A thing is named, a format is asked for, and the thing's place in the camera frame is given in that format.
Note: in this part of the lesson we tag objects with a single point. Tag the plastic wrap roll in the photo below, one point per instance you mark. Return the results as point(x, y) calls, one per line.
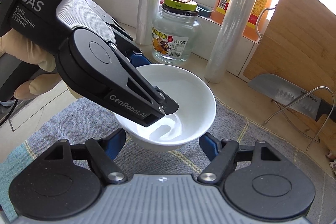
point(231, 30)

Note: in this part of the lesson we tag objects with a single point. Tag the grey checked table cloth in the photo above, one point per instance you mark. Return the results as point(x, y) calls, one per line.
point(84, 119)

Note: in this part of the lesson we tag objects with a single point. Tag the black handled santoku knife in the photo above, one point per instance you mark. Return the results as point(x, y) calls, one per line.
point(292, 96)

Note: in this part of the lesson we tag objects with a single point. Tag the bamboo cutting board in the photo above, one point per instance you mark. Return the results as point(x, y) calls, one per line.
point(298, 45)

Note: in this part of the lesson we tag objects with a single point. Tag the small white bowl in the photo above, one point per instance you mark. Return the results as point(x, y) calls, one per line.
point(195, 115)

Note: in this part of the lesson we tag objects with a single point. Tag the metal wire stand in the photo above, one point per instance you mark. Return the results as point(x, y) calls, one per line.
point(300, 115)

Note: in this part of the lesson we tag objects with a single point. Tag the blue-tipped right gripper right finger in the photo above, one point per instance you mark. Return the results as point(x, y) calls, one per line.
point(221, 154)

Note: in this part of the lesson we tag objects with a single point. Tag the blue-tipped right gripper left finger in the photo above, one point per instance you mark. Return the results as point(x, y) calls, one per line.
point(102, 153)

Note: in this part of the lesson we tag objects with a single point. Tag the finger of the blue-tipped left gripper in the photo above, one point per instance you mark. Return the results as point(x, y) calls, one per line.
point(138, 59)

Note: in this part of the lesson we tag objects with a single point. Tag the clear glass jar green lid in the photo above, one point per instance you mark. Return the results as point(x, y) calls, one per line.
point(174, 31)

